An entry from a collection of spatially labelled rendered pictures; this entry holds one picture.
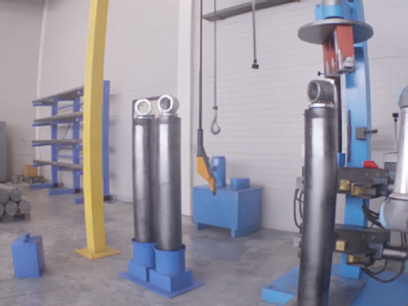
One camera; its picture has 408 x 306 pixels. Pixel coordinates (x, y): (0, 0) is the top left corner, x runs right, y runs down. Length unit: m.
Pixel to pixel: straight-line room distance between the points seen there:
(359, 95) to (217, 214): 2.71
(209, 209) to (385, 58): 3.09
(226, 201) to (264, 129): 1.22
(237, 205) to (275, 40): 2.43
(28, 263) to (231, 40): 4.34
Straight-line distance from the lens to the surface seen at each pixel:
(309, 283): 2.26
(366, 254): 2.40
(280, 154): 4.98
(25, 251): 3.40
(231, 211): 4.63
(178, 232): 2.93
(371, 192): 2.37
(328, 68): 2.70
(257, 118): 5.20
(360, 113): 2.87
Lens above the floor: 1.27
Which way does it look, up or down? 1 degrees down
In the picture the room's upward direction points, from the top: straight up
